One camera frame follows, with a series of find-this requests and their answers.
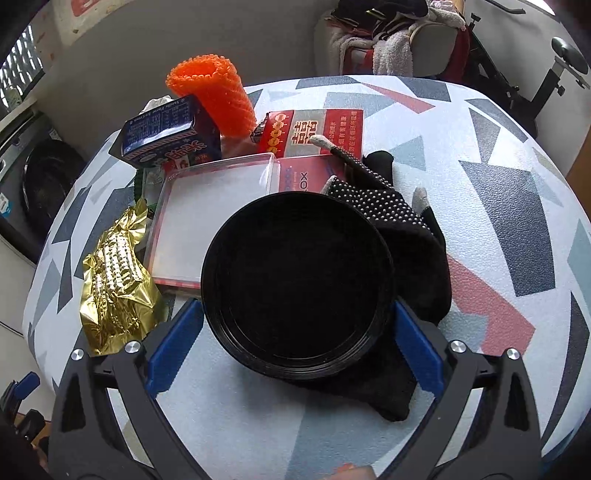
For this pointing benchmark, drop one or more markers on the orange sponge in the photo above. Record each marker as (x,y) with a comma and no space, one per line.
(217,92)

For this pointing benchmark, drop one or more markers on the red and white flat box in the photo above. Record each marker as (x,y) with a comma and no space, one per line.
(323,129)

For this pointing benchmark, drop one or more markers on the clear plastic tray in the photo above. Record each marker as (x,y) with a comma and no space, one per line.
(203,217)

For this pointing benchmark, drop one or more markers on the window with metal grille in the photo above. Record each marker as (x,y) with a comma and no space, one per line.
(21,64)

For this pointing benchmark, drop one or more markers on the gold foil wrapper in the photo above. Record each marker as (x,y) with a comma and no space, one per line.
(115,286)

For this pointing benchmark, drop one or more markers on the red flat packet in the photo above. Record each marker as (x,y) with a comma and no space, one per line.
(300,170)

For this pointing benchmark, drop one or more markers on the geometric patterned table cover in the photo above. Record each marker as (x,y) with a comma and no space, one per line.
(508,184)

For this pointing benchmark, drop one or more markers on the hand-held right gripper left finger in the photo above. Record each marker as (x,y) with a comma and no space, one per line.
(175,341)

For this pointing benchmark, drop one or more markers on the crumpled white paper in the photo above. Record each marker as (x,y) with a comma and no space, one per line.
(159,100)

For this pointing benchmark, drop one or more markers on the black glove with white dots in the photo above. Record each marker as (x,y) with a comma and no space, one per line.
(406,217)

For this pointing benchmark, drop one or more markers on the black round plastic bowl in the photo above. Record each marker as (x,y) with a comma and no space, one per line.
(295,286)

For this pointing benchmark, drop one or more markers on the dark front-load washing machine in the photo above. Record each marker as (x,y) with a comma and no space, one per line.
(41,184)

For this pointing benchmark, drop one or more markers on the small black packet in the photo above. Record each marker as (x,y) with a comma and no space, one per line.
(259,129)

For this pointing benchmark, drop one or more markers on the wooden door panel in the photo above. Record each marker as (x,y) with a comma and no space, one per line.
(579,161)

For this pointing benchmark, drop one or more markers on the dark blue carton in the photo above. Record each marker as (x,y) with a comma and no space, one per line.
(161,129)

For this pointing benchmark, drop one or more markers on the black exercise bike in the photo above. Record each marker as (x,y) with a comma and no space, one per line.
(549,87)

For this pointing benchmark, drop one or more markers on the green and white wrapper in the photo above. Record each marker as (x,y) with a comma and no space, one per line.
(147,184)

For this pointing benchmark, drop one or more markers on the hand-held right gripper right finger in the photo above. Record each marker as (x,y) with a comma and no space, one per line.
(415,346)

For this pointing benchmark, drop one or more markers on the pile of clothes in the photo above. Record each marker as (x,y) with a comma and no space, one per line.
(392,46)

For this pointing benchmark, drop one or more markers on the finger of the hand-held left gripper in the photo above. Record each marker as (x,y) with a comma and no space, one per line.
(23,384)

